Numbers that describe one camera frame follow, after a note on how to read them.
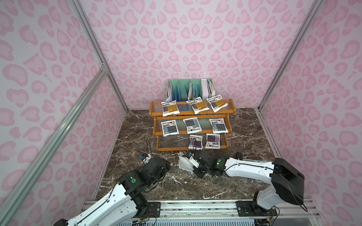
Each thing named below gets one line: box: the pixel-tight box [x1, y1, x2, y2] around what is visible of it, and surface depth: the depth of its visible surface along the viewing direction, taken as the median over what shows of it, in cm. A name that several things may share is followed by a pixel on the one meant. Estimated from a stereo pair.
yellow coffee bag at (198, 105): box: [185, 96, 210, 115], surface depth 82 cm
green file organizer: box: [168, 78, 202, 102], surface depth 106 cm
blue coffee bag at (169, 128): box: [160, 119, 180, 138], surface depth 90 cm
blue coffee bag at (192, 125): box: [182, 116, 203, 135], surface depth 90 cm
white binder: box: [200, 78, 210, 101], surface depth 100 cm
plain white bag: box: [178, 155, 195, 172], surface depth 86 cm
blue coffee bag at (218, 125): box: [208, 118, 229, 134], surface depth 90 cm
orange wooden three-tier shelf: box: [149, 98, 236, 152], surface depth 90 cm
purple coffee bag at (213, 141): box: [205, 133, 221, 150], surface depth 98 cm
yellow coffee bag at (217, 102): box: [205, 94, 229, 113], surface depth 83 cm
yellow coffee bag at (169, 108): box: [161, 99, 181, 117], surface depth 80 cm
